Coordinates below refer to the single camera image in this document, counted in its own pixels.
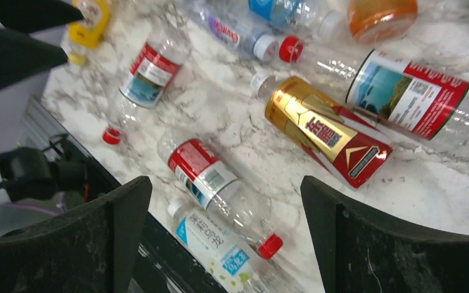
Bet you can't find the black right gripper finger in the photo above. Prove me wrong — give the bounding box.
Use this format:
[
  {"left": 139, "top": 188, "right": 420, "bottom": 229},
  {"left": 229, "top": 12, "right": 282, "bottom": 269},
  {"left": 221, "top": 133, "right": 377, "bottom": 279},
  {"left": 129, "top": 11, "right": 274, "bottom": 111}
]
[
  {"left": 300, "top": 176, "right": 469, "bottom": 292},
  {"left": 0, "top": 0, "right": 84, "bottom": 34},
  {"left": 0, "top": 176, "right": 152, "bottom": 292},
  {"left": 0, "top": 27, "right": 68, "bottom": 90}
]

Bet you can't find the gold red drink bottle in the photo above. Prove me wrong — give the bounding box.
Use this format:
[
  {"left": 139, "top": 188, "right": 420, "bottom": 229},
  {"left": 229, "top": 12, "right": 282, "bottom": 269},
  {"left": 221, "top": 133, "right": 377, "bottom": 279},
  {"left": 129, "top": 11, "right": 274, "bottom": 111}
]
[{"left": 250, "top": 73, "right": 393, "bottom": 190}]

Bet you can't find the white blue tea bottle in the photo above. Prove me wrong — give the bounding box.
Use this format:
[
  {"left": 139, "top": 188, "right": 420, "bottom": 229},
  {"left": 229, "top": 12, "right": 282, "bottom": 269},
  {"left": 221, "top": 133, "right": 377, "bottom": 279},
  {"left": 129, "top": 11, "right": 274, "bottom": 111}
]
[{"left": 167, "top": 198, "right": 301, "bottom": 292}]

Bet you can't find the red label water bottle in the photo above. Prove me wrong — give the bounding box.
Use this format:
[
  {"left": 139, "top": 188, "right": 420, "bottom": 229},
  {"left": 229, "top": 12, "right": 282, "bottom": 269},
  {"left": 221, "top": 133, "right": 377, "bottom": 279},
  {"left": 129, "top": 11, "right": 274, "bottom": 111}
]
[{"left": 279, "top": 36, "right": 469, "bottom": 154}]

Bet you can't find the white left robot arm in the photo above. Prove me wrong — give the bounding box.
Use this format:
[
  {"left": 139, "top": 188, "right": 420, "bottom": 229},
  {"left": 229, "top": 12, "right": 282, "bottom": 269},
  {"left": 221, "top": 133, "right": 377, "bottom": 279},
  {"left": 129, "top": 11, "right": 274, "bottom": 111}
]
[{"left": 0, "top": 28, "right": 68, "bottom": 205}]

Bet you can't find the yellow drink bottle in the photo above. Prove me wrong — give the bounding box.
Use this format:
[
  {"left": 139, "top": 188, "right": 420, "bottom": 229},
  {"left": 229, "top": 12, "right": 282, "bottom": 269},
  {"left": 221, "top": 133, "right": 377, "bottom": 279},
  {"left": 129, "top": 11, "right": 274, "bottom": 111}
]
[{"left": 66, "top": 0, "right": 114, "bottom": 66}]

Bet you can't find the clear bottle purple label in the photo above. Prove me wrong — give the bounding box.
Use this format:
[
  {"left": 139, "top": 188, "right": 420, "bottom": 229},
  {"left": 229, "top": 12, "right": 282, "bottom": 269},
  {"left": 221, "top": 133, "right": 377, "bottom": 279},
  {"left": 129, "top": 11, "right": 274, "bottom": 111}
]
[{"left": 190, "top": 4, "right": 280, "bottom": 63}]

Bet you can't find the orange juice bottle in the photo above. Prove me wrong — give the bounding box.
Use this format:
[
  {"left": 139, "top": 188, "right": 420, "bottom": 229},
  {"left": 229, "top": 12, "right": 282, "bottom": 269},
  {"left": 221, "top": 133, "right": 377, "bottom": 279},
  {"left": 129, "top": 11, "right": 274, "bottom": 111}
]
[{"left": 347, "top": 0, "right": 418, "bottom": 44}]

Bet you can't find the clear bottle blue label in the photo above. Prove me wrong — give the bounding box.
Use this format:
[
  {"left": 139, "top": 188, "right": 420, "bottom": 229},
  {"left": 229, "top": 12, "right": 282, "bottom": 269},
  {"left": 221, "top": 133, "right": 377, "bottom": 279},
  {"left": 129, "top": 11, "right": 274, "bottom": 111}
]
[{"left": 248, "top": 0, "right": 349, "bottom": 42}]

